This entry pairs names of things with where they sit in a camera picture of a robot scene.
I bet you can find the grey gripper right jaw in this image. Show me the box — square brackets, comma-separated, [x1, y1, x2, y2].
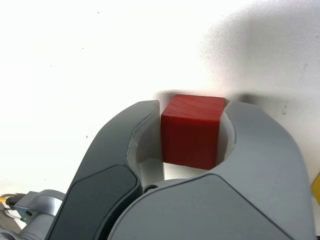
[107, 99, 315, 240]

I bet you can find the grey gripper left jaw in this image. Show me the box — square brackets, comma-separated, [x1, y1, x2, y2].
[46, 99, 166, 240]

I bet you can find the yellow cube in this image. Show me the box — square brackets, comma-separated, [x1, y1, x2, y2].
[310, 172, 320, 202]

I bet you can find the red cube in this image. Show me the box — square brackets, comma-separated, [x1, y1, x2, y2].
[160, 94, 227, 171]

